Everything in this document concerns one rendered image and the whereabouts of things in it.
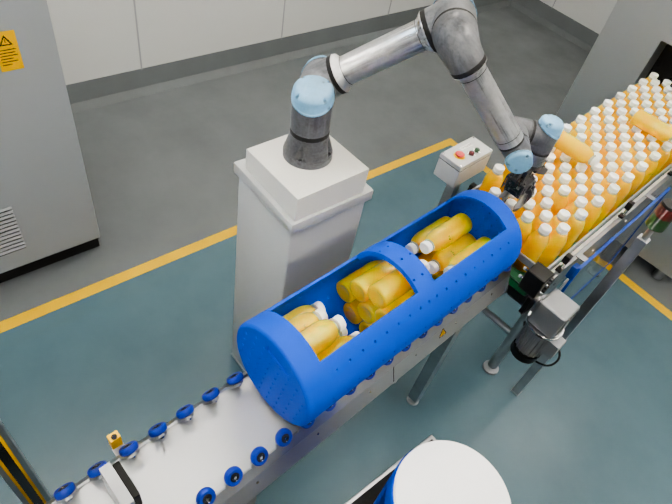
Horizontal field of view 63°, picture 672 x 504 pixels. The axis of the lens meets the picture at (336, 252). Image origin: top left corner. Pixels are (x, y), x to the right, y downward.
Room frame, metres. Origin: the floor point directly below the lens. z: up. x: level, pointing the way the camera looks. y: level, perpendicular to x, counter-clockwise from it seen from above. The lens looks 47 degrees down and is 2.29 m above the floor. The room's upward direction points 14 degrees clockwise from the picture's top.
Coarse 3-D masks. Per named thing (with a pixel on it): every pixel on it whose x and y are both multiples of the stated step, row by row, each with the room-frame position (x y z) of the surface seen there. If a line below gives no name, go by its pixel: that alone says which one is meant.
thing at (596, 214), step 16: (640, 96) 2.55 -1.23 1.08; (560, 160) 1.87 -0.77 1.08; (608, 160) 1.95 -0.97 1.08; (624, 160) 1.97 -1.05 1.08; (640, 160) 2.00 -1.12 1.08; (656, 160) 2.03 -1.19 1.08; (640, 176) 1.92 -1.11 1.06; (576, 192) 1.69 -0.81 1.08; (592, 192) 1.71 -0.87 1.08; (608, 192) 1.74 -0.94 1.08; (624, 192) 1.82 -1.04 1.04; (560, 208) 1.64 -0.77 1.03; (576, 208) 1.61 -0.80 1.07; (592, 208) 1.63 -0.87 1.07; (608, 208) 1.72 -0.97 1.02; (592, 224) 1.63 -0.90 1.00; (576, 240) 1.62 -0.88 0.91
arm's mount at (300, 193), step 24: (264, 144) 1.34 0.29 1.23; (336, 144) 1.41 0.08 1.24; (264, 168) 1.24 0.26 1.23; (288, 168) 1.25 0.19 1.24; (336, 168) 1.29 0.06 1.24; (360, 168) 1.32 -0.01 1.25; (288, 192) 1.16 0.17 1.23; (312, 192) 1.17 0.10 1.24; (336, 192) 1.24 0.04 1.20; (360, 192) 1.32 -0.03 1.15
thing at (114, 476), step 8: (120, 464) 0.39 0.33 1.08; (104, 472) 0.36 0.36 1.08; (112, 472) 0.37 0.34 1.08; (120, 472) 0.37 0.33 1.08; (104, 480) 0.36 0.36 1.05; (112, 480) 0.35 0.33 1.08; (120, 480) 0.36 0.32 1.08; (128, 480) 0.36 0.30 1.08; (112, 488) 0.34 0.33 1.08; (120, 488) 0.34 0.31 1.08; (128, 488) 0.35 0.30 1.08; (136, 488) 0.35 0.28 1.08; (112, 496) 0.35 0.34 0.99; (120, 496) 0.33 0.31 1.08; (128, 496) 0.33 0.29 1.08; (136, 496) 0.34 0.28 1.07
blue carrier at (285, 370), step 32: (480, 192) 1.37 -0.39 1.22; (416, 224) 1.28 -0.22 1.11; (480, 224) 1.36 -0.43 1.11; (512, 224) 1.27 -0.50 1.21; (384, 256) 1.01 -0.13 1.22; (416, 256) 1.26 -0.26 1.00; (480, 256) 1.12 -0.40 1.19; (512, 256) 1.22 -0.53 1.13; (320, 288) 0.96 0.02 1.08; (416, 288) 0.93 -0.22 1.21; (448, 288) 0.99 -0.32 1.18; (480, 288) 1.11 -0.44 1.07; (256, 320) 0.73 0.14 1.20; (384, 320) 0.82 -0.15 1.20; (416, 320) 0.87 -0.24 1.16; (256, 352) 0.69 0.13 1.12; (288, 352) 0.65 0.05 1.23; (352, 352) 0.71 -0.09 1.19; (384, 352) 0.77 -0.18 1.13; (256, 384) 0.69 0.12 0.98; (288, 384) 0.62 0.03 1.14; (320, 384) 0.62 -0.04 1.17; (352, 384) 0.68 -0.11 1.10; (288, 416) 0.61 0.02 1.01
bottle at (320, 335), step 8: (320, 320) 0.79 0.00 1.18; (328, 320) 0.80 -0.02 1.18; (336, 320) 0.81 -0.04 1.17; (312, 328) 0.76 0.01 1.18; (320, 328) 0.76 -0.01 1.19; (328, 328) 0.77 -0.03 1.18; (336, 328) 0.78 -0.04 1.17; (304, 336) 0.73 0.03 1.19; (312, 336) 0.73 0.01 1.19; (320, 336) 0.74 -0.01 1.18; (328, 336) 0.75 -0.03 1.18; (336, 336) 0.77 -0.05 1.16; (312, 344) 0.72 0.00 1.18; (320, 344) 0.73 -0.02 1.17; (328, 344) 0.74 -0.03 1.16; (320, 352) 0.72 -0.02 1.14
